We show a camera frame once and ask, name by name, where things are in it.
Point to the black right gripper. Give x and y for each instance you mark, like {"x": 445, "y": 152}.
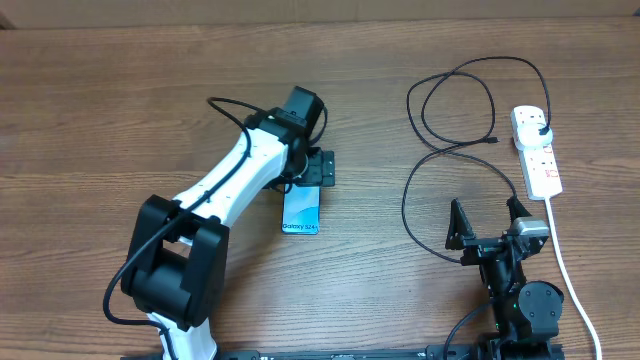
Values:
{"x": 459, "y": 238}

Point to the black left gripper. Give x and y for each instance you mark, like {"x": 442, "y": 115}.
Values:
{"x": 321, "y": 168}

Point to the blue Galaxy smartphone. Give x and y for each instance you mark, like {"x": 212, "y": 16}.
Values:
{"x": 301, "y": 211}

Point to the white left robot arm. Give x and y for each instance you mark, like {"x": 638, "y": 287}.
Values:
{"x": 176, "y": 262}

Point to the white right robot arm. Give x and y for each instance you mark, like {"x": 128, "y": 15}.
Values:
{"x": 526, "y": 313}

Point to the white charger adapter plug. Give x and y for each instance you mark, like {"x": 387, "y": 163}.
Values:
{"x": 531, "y": 135}

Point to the white power strip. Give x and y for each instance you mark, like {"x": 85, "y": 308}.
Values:
{"x": 539, "y": 166}

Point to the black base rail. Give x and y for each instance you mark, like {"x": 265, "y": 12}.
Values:
{"x": 431, "y": 352}

